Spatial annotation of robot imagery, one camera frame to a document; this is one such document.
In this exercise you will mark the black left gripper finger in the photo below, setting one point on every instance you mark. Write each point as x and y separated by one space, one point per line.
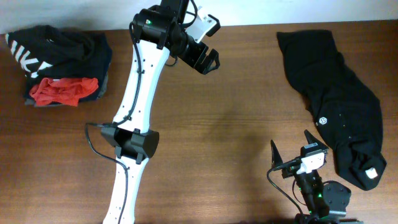
212 59
205 69

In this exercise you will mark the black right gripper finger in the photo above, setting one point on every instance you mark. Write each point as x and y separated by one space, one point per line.
311 139
277 162

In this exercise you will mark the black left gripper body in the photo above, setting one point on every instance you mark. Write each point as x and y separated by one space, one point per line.
189 49

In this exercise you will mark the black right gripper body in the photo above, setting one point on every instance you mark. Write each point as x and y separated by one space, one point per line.
303 180

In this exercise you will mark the dark green t-shirt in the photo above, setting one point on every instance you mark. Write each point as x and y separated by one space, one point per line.
41 47

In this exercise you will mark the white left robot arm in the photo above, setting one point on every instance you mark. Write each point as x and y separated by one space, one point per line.
157 33

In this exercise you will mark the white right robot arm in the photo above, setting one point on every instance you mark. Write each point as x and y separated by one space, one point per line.
326 201

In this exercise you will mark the black polo shirt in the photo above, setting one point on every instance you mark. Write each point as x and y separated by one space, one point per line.
346 112

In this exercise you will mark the navy folded garment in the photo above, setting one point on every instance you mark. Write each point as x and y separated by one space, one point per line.
94 67

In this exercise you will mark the red printed t-shirt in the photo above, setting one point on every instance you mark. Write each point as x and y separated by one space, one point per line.
66 91

